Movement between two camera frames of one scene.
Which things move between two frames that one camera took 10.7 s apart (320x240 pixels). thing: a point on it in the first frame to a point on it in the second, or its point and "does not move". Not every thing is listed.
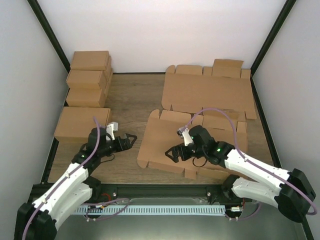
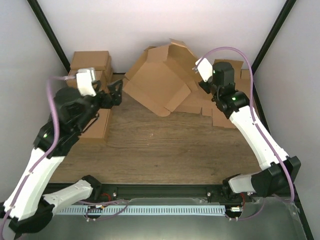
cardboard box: x=91 y=60 does not move
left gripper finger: x=128 y=144 to x=116 y=98
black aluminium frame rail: x=103 y=192 does not move
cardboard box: x=159 y=135 to x=163 y=77
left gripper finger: x=133 y=136 to x=115 y=89
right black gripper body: x=186 y=156 to x=202 y=85
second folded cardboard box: x=89 y=79 does not move
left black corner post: x=59 y=51 does not move
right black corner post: x=288 y=6 does not move
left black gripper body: x=118 y=148 to x=106 y=103
